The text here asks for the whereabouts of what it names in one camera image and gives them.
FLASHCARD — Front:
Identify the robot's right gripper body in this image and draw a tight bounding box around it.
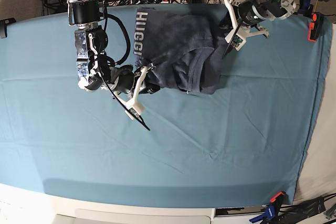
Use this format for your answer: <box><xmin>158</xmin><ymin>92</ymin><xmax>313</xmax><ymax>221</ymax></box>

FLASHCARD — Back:
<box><xmin>110</xmin><ymin>65</ymin><xmax>149</xmax><ymax>106</ymax></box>

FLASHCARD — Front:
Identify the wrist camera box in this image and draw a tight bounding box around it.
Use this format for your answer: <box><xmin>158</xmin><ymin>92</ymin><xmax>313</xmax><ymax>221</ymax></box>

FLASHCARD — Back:
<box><xmin>225</xmin><ymin>29</ymin><xmax>247</xmax><ymax>51</ymax></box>
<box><xmin>125</xmin><ymin>102</ymin><xmax>144</xmax><ymax>120</ymax></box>

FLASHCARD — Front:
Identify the blue clamp, top right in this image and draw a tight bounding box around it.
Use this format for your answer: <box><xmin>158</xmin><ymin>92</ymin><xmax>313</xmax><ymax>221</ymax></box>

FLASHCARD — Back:
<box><xmin>297</xmin><ymin>0</ymin><xmax>313</xmax><ymax>17</ymax></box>

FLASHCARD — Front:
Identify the camera black cable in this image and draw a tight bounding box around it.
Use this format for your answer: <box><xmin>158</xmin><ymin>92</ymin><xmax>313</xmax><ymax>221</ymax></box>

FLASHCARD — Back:
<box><xmin>99</xmin><ymin>1</ymin><xmax>151</xmax><ymax>132</ymax></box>
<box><xmin>221</xmin><ymin>0</ymin><xmax>258</xmax><ymax>59</ymax></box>

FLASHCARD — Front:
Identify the blue orange clamp, bottom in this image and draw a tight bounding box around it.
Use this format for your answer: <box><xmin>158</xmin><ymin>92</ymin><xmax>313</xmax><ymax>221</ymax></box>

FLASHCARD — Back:
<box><xmin>249</xmin><ymin>191</ymin><xmax>286</xmax><ymax>223</ymax></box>

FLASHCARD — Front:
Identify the right camera black cable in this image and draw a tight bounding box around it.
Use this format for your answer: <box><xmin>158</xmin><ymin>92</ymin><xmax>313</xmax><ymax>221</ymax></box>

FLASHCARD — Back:
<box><xmin>99</xmin><ymin>1</ymin><xmax>151</xmax><ymax>132</ymax></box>

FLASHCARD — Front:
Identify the orange black clamp, top right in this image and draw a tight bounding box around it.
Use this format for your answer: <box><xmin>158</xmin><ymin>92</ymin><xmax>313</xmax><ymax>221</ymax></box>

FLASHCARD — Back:
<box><xmin>308</xmin><ymin>12</ymin><xmax>324</xmax><ymax>42</ymax></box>

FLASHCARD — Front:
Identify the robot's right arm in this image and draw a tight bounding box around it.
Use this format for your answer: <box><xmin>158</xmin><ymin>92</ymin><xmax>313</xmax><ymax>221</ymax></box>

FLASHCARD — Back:
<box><xmin>67</xmin><ymin>0</ymin><xmax>154</xmax><ymax>114</ymax></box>

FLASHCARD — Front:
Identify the black bracket, left edge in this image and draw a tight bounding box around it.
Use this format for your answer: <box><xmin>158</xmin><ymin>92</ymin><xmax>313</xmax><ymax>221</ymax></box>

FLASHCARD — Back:
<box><xmin>0</xmin><ymin>18</ymin><xmax>16</xmax><ymax>39</ymax></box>

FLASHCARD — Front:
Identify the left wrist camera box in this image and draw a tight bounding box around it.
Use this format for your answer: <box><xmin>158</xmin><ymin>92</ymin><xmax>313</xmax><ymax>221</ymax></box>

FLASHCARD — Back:
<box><xmin>225</xmin><ymin>29</ymin><xmax>247</xmax><ymax>51</ymax></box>

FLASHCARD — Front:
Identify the left camera black cable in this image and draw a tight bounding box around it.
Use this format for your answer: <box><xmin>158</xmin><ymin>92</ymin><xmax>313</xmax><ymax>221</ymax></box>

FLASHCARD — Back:
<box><xmin>221</xmin><ymin>0</ymin><xmax>258</xmax><ymax>59</ymax></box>

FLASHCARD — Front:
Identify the blue-grey T-shirt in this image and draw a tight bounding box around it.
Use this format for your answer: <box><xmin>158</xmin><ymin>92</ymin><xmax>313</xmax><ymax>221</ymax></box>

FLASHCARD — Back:
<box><xmin>133</xmin><ymin>8</ymin><xmax>228</xmax><ymax>94</ymax></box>

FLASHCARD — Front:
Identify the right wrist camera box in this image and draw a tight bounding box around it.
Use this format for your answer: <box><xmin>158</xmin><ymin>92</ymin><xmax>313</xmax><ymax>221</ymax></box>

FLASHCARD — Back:
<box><xmin>125</xmin><ymin>102</ymin><xmax>144</xmax><ymax>120</ymax></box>

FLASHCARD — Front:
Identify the robot's left gripper body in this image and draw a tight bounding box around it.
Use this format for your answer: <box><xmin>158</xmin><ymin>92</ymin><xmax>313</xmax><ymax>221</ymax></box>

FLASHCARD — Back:
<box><xmin>225</xmin><ymin>0</ymin><xmax>263</xmax><ymax>39</ymax></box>

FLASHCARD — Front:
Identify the black bag, bottom right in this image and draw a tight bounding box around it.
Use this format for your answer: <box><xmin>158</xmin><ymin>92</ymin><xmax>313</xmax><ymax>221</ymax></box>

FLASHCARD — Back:
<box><xmin>271</xmin><ymin>196</ymin><xmax>326</xmax><ymax>224</ymax></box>

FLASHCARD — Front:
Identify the teal table cloth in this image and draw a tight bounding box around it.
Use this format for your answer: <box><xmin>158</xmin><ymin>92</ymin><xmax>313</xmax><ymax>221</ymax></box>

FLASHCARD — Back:
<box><xmin>1</xmin><ymin>13</ymin><xmax>332</xmax><ymax>208</ymax></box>

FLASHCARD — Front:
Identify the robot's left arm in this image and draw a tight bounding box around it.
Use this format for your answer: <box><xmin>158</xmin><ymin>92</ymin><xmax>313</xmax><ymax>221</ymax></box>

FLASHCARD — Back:
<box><xmin>222</xmin><ymin>0</ymin><xmax>296</xmax><ymax>48</ymax></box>

